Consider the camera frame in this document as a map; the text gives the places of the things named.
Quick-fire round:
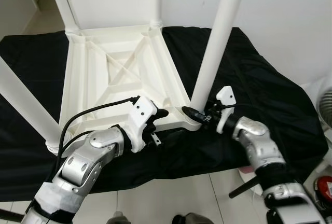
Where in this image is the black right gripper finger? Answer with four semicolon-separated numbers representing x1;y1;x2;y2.
182;106;205;123

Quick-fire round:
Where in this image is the white plastic table top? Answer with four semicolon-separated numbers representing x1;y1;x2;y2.
46;23;204;155

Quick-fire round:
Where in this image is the white plastic table leg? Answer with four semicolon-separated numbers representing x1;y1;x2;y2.
189;0;250;109
46;0;81;33
149;0;164;30
0;57;63;155

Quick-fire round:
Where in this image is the black table cloth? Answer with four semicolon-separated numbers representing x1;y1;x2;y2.
0;26;320;201

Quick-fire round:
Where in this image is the grey left robot leg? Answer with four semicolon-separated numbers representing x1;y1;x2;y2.
106;213;130;224

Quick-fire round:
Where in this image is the grey robot leg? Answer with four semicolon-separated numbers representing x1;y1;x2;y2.
174;213;213;224
106;213;130;224

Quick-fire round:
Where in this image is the grey right robot leg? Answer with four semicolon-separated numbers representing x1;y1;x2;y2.
174;213;213;224

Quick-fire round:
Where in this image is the white electric fan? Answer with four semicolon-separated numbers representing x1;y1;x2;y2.
301;76;332;142

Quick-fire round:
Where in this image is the red round object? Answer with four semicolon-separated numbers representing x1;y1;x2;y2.
314;176;332;204

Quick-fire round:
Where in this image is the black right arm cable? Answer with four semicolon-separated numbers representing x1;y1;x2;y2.
207;102;238;113

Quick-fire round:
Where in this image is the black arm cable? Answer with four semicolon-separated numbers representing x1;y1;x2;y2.
56;96;141;170
207;102;238;113

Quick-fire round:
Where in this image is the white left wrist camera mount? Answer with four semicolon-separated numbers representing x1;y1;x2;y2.
127;97;159;153

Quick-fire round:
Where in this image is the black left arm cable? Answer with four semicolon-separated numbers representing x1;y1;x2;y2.
56;96;141;170

